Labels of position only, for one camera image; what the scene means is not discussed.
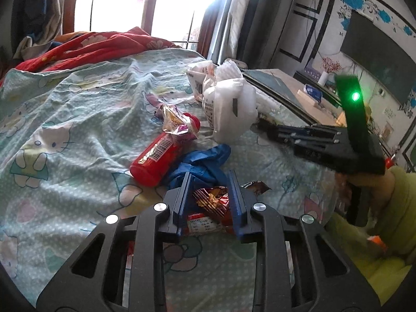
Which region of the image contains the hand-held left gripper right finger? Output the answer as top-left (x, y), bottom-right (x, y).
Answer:
top-left (227, 170), bottom-right (382, 312)

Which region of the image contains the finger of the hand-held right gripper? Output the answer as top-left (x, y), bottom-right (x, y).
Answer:
top-left (268, 130), bottom-right (340, 148)
top-left (257, 119), bottom-right (343, 137)

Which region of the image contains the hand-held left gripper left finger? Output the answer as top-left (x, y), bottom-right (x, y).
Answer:
top-left (36, 172), bottom-right (193, 312)

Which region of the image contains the red gold snack wrapper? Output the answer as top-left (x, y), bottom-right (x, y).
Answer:
top-left (182, 181), bottom-right (271, 235)

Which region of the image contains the person's right hand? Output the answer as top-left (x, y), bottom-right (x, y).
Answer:
top-left (348, 169), bottom-right (395, 208)

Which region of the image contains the white coffee table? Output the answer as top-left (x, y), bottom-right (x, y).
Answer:
top-left (242, 68), bottom-right (391, 157)

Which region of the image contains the blue tissue packet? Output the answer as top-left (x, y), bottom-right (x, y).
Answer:
top-left (304, 84), bottom-right (323, 101)

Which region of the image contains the blue crumpled plastic bag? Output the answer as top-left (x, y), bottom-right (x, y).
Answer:
top-left (167, 145), bottom-right (232, 193)

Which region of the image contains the red cylindrical snack can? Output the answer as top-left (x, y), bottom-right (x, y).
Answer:
top-left (129, 112), bottom-right (201, 188)

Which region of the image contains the gold purple snack wrapper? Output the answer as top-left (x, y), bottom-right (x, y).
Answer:
top-left (154, 103), bottom-right (197, 144)

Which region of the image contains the white foam fruit net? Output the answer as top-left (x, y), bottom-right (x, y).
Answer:
top-left (217, 58), bottom-right (245, 82)

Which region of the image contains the small orange object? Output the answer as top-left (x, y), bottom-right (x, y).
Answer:
top-left (367, 235), bottom-right (389, 255)

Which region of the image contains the printed white plastic bag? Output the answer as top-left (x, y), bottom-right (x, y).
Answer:
top-left (187, 60), bottom-right (217, 131)

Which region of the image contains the grey standing air conditioner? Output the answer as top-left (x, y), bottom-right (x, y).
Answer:
top-left (257, 0), bottom-right (298, 70)

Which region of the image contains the white and blue curtain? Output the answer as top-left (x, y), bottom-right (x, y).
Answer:
top-left (221, 0), bottom-right (261, 66)

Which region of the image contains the cartoon cat printed bedsheet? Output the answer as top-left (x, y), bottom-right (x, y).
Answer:
top-left (0, 47), bottom-right (345, 306)

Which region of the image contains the red flower print blanket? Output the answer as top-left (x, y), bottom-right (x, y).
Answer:
top-left (15, 28), bottom-right (183, 74)

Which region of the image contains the wooden framed balcony door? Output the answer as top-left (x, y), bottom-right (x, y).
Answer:
top-left (63, 0), bottom-right (241, 51)

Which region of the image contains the grey cloth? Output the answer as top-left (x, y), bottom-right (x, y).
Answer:
top-left (18, 16), bottom-right (57, 60)

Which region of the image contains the grey brown curtain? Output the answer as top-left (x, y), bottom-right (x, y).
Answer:
top-left (10, 0), bottom-right (70, 40)

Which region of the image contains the black wall television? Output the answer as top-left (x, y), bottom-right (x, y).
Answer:
top-left (340, 10), bottom-right (416, 105)

